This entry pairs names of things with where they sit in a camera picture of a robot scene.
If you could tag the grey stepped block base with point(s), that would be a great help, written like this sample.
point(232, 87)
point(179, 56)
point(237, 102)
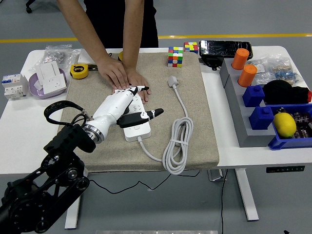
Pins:
point(243, 122)

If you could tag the black device stand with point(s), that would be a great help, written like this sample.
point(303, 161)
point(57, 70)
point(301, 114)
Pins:
point(212, 62)

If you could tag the person's right hand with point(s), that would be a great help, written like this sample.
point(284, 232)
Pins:
point(113, 72)

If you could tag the white power strip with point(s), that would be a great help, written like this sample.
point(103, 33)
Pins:
point(142, 134)

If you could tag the black office chair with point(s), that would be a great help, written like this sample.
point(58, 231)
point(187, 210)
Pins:
point(28, 9)

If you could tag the small Rubik's cube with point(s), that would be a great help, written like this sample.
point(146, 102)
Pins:
point(191, 47)

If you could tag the clear bag of screws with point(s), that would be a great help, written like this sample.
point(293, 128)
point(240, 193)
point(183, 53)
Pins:
point(58, 54)

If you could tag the grey metal box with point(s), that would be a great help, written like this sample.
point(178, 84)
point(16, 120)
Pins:
point(215, 176)

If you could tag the yellow lemon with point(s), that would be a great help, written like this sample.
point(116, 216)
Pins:
point(284, 125)

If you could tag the person's left hand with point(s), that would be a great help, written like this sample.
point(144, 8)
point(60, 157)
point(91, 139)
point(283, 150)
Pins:
point(137, 78)

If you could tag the white table leg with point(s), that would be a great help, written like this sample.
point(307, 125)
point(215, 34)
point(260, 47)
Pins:
point(246, 195)
point(72, 217)

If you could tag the white wall socket panel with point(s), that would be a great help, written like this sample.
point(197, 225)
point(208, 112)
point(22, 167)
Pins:
point(54, 84)

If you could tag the black cloth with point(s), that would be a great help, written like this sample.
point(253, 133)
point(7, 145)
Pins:
point(282, 93)

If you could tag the dark cylindrical components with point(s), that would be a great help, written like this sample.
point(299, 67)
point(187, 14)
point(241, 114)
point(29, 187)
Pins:
point(302, 119)

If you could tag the yellow tape measure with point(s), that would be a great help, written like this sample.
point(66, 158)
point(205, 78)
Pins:
point(121, 56)
point(79, 71)

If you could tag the clear bag of white parts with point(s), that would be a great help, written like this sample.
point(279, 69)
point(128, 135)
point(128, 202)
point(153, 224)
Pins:
point(259, 69)

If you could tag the red object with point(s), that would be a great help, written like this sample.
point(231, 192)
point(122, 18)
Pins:
point(309, 96)

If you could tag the grey-brown mat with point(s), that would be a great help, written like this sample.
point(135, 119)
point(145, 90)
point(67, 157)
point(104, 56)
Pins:
point(158, 136)

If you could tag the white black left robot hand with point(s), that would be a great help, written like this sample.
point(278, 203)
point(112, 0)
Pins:
point(114, 104)

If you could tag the large Rubik's cube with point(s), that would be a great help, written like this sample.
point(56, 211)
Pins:
point(175, 57)

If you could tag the person's left forearm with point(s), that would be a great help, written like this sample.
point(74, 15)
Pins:
point(132, 31)

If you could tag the orange cylinder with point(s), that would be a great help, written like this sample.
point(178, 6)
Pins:
point(247, 75)
point(240, 58)

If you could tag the purple plate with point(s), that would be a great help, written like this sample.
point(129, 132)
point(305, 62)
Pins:
point(35, 91)

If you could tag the white circuit breaker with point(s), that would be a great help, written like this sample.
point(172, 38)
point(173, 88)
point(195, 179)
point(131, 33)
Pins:
point(13, 85)

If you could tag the white wall switch plate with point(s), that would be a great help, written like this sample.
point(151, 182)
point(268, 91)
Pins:
point(84, 56)

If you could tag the black table control panel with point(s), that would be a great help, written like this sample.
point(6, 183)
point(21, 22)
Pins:
point(285, 169)

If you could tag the blue plastic bin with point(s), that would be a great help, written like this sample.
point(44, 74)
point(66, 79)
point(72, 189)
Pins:
point(287, 143)

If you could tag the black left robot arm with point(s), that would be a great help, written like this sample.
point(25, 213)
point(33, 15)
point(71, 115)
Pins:
point(70, 139)

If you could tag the clear bag of resistors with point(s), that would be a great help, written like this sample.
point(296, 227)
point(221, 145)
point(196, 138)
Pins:
point(286, 72)

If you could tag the person's right forearm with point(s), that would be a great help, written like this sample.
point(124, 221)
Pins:
point(84, 29)

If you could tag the blue block with stud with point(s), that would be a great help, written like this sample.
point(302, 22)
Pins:
point(253, 96)
point(262, 118)

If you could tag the black glossy flat device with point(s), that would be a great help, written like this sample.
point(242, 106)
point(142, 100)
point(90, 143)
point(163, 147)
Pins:
point(225, 48)

